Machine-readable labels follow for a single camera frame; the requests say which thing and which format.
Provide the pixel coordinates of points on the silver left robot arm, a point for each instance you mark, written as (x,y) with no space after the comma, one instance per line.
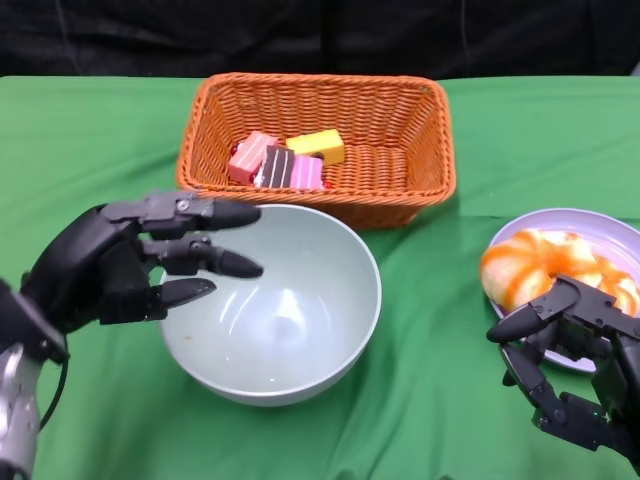
(17,415)

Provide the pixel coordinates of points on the chocolate brown cake slice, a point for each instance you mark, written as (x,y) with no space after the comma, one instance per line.
(277,167)

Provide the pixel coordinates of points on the yellow cake slice green ball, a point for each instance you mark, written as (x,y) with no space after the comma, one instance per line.
(320,145)

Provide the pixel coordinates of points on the orange wicker basket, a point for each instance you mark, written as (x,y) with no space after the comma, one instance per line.
(400,140)

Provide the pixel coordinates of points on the long striped bread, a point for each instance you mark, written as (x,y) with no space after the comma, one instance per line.
(515,270)

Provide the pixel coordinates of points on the green tablecloth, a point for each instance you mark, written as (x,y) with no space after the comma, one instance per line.
(450,400)

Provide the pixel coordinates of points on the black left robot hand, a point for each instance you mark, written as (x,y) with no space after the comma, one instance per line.
(95,265)

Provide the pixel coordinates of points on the salmon pink cake slice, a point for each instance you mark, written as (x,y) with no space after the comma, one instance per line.
(250,155)

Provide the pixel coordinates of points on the lavender round plate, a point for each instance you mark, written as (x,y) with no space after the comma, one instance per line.
(590,222)

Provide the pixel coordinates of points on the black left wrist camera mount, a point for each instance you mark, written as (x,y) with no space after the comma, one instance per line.
(25,325)

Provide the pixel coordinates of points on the pale grey-green bowl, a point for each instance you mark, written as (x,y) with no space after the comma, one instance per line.
(280,310)

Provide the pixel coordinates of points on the black backdrop cloth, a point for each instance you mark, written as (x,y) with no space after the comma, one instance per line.
(300,35)

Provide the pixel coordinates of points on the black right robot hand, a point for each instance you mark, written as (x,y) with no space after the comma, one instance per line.
(595,330)

